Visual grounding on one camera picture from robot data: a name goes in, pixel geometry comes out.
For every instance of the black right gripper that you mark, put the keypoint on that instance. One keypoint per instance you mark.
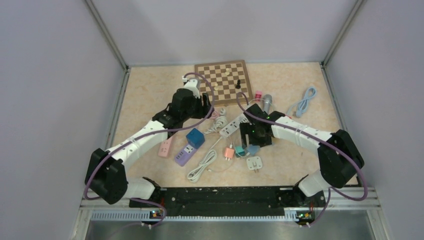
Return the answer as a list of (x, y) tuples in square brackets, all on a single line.
[(246, 129)]

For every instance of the pink power strip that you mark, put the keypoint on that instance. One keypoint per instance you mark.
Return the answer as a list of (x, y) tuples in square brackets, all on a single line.
[(165, 148)]

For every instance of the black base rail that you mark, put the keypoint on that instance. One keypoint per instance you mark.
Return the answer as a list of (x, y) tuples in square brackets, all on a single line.
[(234, 201)]

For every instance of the white charger plug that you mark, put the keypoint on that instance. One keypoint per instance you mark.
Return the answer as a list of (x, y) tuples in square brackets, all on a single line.
[(254, 163)]

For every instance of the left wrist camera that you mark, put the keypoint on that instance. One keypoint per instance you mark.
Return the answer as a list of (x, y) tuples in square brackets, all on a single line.
[(192, 84)]

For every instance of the light blue charger plug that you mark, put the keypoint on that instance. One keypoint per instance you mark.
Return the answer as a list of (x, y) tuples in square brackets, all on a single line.
[(251, 150)]

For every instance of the wooden chessboard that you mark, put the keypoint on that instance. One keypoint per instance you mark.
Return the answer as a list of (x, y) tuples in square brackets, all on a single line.
[(214, 72)]

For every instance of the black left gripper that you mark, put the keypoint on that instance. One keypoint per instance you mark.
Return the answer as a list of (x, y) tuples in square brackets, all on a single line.
[(204, 110)]

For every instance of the white power strip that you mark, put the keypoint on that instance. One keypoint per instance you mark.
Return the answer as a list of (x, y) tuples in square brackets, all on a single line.
[(233, 126)]

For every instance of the blue cube socket adapter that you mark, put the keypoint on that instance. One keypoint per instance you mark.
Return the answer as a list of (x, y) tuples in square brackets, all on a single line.
[(195, 138)]

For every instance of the pink toy brick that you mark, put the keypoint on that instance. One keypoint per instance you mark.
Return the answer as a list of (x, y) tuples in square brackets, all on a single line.
[(258, 95)]

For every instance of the purple power strip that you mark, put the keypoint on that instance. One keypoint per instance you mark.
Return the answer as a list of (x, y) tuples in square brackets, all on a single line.
[(185, 154)]

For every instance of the teal charger plug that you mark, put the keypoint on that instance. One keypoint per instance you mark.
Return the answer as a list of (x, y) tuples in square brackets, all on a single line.
[(240, 152)]

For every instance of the orange pink charger plug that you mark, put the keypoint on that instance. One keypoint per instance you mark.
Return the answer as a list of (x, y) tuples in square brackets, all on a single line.
[(229, 152)]

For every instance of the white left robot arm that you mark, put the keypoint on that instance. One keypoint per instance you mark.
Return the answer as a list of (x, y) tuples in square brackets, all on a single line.
[(107, 171)]

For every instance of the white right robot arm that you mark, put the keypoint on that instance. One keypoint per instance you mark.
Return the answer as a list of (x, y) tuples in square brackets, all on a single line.
[(338, 157)]

